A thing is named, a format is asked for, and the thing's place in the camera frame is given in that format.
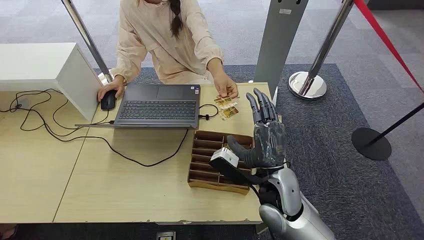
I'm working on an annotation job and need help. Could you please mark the person's left hand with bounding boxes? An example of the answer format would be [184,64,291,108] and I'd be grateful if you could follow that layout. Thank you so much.
[211,71,239,100]

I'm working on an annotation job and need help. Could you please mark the person's right hand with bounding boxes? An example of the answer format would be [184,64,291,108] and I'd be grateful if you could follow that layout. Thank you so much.
[96,75,127,103]

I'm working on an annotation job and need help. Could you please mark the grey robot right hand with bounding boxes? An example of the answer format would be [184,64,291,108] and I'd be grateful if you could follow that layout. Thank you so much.
[226,87,287,170]

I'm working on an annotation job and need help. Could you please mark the black computer mouse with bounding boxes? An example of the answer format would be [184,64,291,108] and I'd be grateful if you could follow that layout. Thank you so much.
[100,90,118,111]

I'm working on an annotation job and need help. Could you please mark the wooden card organizer tray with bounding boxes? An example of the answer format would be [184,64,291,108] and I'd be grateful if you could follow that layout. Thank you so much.
[187,129,255,196]

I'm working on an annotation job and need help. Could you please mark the person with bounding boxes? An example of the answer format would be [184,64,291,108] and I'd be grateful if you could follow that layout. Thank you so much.
[96,0,239,103]

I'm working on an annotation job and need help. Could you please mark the dark grey laptop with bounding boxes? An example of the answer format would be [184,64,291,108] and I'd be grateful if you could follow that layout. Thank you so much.
[75,83,201,130]

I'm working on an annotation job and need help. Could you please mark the grey kiosk pillar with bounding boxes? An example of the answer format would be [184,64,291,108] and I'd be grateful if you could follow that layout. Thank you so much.
[253,0,310,110]

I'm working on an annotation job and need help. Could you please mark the white box cabinet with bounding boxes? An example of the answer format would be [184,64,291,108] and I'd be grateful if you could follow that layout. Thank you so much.
[0,42,104,122]

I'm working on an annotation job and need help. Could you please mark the metal floor socket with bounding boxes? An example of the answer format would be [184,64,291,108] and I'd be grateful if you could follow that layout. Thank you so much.
[155,230,176,240]

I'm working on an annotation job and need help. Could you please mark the red barrier belt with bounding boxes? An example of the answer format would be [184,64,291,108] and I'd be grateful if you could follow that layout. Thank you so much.
[352,0,424,94]

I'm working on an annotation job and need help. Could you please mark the dark brown rounded object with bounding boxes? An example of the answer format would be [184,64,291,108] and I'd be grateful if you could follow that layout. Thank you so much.
[0,224,19,240]

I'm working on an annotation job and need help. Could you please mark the short looped black cable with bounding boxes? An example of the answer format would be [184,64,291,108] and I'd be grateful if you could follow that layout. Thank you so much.
[198,103,220,121]

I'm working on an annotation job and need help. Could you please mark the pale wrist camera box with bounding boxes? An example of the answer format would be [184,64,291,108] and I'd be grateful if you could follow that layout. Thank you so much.
[211,147,240,168]

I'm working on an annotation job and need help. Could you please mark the chrome stanchion post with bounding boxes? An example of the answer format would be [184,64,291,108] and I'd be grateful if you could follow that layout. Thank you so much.
[287,0,355,101]
[60,0,115,85]

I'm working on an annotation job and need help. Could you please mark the black mouse cable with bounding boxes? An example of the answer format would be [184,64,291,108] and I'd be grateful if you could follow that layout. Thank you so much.
[51,99,112,131]

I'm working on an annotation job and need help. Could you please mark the long black cable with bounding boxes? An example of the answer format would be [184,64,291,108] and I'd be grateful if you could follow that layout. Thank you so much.
[0,88,190,168]

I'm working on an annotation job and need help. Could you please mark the round desk cable grommet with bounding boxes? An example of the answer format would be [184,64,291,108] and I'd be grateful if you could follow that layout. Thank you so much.
[13,98,31,111]

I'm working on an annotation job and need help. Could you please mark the black stanchion post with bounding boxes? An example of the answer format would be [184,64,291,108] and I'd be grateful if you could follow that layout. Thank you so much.
[351,100,424,162]

